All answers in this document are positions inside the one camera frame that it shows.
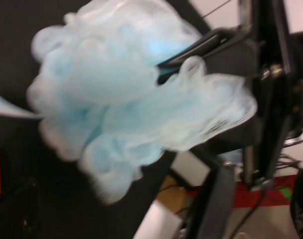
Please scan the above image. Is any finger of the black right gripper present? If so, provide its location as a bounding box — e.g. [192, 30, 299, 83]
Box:
[155, 28, 254, 85]

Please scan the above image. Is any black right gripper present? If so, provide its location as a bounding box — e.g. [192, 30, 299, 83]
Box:
[205, 0, 303, 189]

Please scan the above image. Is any light blue bath loofah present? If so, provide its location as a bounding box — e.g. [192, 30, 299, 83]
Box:
[27, 0, 257, 204]

